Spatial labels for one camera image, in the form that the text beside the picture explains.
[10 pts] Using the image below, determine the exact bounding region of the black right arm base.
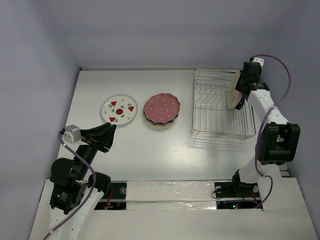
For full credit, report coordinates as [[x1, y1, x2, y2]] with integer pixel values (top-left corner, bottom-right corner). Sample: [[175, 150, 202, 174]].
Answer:
[[214, 181, 260, 199]]

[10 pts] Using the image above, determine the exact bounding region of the clear wire dish rack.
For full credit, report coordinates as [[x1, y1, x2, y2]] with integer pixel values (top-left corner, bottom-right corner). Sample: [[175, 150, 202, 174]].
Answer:
[[192, 68, 257, 142]]

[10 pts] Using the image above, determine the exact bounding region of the maroon dotted plate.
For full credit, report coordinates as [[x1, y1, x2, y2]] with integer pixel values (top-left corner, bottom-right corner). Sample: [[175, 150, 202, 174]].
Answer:
[[143, 93, 181, 123]]

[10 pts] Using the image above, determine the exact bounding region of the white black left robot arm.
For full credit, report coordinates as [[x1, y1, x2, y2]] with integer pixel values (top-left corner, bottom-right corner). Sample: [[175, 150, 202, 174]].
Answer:
[[44, 123, 117, 240]]

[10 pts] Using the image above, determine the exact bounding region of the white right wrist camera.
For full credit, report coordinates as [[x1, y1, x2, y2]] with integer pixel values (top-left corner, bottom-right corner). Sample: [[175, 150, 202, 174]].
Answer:
[[249, 56, 264, 68]]

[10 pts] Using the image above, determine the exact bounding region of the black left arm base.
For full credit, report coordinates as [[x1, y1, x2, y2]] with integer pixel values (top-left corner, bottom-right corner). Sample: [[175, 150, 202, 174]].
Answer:
[[94, 181, 127, 211]]

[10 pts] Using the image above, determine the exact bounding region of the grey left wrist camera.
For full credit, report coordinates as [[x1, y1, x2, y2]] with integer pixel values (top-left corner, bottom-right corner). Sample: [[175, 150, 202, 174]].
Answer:
[[59, 125, 82, 146]]

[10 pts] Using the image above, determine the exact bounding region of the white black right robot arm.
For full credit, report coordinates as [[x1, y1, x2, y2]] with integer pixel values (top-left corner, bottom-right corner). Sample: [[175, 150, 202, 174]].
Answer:
[[227, 55, 301, 196]]

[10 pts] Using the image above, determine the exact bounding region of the white watermelon pattern plate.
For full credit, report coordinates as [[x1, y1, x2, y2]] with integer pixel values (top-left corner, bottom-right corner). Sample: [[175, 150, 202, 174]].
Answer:
[[100, 94, 138, 126]]

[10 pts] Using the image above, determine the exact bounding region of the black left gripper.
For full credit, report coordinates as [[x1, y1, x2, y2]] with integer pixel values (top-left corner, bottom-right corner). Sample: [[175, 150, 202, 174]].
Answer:
[[75, 120, 117, 178]]

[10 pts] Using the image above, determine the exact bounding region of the pink plate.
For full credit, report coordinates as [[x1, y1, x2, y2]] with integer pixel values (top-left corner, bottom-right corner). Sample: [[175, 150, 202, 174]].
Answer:
[[226, 70, 243, 109]]

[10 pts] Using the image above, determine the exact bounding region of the blue dotted plate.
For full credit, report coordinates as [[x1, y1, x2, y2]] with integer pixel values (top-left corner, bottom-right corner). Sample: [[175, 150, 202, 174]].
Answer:
[[144, 115, 179, 126]]

